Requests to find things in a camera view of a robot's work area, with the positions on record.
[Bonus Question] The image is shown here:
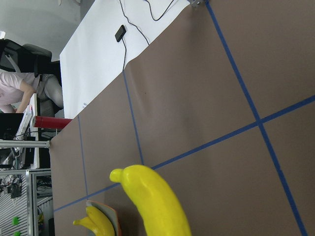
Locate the seated person pink shirt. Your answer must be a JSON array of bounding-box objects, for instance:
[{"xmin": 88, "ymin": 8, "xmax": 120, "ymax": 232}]
[{"xmin": 0, "ymin": 72, "xmax": 63, "ymax": 113}]

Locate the red cylinder object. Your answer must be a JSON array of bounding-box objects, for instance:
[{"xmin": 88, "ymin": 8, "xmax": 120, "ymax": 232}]
[{"xmin": 32, "ymin": 116, "xmax": 72, "ymax": 129}]

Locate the yellow banana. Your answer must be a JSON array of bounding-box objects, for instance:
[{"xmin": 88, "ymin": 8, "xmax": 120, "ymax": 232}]
[
  {"xmin": 109, "ymin": 165, "xmax": 192, "ymax": 236},
  {"xmin": 86, "ymin": 206, "xmax": 115, "ymax": 236},
  {"xmin": 73, "ymin": 216, "xmax": 99, "ymax": 235}
]

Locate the small black puck device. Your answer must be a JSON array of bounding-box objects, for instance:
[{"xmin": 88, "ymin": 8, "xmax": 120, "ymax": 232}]
[{"xmin": 115, "ymin": 25, "xmax": 126, "ymax": 42}]

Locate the grey square plate orange rim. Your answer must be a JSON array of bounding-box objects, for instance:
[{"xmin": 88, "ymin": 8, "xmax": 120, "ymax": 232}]
[{"xmin": 86, "ymin": 200, "xmax": 122, "ymax": 236}]

